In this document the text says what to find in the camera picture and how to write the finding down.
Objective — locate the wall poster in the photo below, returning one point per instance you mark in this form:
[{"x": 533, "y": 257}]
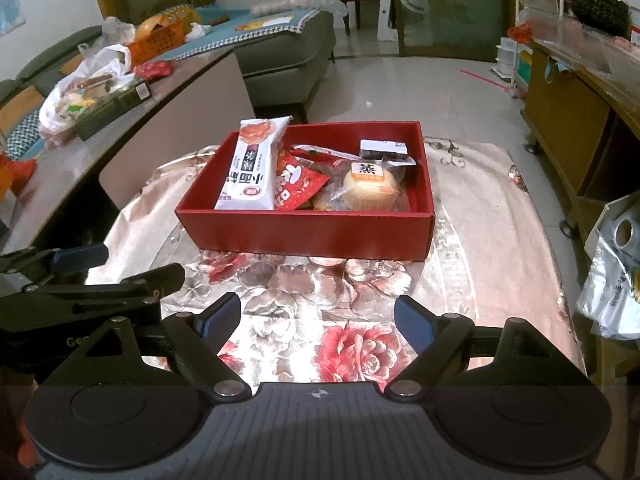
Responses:
[{"x": 11, "y": 5}]

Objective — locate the orange plastic basket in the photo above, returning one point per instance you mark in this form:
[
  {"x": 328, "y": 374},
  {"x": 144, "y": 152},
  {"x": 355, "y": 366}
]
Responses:
[{"x": 160, "y": 35}]

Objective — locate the red cardboard box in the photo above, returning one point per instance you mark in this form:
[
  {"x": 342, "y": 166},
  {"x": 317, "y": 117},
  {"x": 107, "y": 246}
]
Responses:
[{"x": 300, "y": 235}]

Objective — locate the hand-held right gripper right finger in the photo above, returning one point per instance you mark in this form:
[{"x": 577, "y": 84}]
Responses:
[{"x": 412, "y": 322}]

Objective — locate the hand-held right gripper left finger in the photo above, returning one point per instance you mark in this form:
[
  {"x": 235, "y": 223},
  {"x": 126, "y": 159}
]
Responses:
[{"x": 225, "y": 317}]

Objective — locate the round steamed cake packet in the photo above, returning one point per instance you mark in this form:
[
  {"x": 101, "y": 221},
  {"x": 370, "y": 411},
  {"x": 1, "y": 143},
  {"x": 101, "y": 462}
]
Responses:
[{"x": 370, "y": 185}]

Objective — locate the glass sliding door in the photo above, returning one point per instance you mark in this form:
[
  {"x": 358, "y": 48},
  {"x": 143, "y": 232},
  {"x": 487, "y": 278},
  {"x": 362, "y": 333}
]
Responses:
[{"x": 450, "y": 5}]

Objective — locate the dark green box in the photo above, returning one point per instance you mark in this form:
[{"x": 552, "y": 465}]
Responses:
[{"x": 115, "y": 105}]

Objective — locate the snack packet with dark label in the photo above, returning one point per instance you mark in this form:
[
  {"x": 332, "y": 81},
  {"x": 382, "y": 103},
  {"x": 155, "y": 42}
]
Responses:
[{"x": 385, "y": 149}]

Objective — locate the wooden cabinet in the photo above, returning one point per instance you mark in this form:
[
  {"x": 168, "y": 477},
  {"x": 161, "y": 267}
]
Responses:
[{"x": 565, "y": 130}]

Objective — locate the small wooden side table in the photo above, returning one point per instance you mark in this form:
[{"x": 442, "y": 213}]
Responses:
[{"x": 357, "y": 2}]

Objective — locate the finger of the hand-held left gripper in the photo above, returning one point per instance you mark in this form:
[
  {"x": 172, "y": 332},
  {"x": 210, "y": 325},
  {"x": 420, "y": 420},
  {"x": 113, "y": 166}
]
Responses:
[
  {"x": 80, "y": 257},
  {"x": 150, "y": 282}
]

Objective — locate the teal sofa blanket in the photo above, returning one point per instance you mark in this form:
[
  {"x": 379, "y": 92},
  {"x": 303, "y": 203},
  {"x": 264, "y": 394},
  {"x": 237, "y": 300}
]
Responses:
[{"x": 240, "y": 32}]

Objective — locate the red crumpled bag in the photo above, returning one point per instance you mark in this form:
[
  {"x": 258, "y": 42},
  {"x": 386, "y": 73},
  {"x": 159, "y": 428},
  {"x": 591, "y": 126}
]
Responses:
[{"x": 152, "y": 70}]

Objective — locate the dark knitted cloth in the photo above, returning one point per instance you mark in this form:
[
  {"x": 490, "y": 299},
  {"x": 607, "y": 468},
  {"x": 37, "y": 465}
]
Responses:
[{"x": 600, "y": 5}]

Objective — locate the white plastic bag of snacks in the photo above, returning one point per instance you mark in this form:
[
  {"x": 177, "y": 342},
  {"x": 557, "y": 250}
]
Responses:
[{"x": 95, "y": 67}]

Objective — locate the red dotted snack packet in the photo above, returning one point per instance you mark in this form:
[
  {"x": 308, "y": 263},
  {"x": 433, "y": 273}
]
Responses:
[{"x": 300, "y": 182}]

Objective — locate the clear plastic bag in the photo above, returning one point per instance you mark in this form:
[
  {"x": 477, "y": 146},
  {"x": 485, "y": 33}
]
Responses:
[{"x": 610, "y": 290}]

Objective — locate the white noodle snack packet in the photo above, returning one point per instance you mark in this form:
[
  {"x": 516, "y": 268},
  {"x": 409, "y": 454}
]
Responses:
[{"x": 250, "y": 170}]

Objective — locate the stack of white containers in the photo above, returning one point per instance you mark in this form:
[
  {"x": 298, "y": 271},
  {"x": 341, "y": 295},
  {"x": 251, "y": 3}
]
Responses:
[{"x": 505, "y": 60}]

